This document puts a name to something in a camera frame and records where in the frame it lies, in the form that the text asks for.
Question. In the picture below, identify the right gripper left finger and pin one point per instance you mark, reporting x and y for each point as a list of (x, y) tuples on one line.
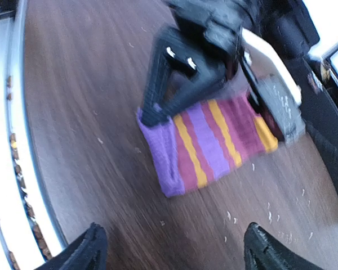
[(88, 251)]

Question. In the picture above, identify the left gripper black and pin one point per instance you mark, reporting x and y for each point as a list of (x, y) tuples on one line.
[(180, 73)]

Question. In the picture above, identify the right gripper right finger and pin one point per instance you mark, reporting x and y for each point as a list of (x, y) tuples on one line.
[(263, 251)]

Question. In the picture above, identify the purple orange striped sock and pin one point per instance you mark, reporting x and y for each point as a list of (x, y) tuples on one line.
[(202, 144)]

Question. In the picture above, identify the maroon orange-toed sock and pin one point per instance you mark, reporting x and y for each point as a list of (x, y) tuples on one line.
[(266, 126)]

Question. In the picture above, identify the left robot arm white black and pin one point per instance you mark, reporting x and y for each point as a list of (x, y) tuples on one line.
[(287, 26)]

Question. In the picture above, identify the aluminium front rail frame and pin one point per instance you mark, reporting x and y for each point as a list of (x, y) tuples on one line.
[(30, 234)]

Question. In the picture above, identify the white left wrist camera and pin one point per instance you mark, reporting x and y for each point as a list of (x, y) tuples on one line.
[(273, 91)]

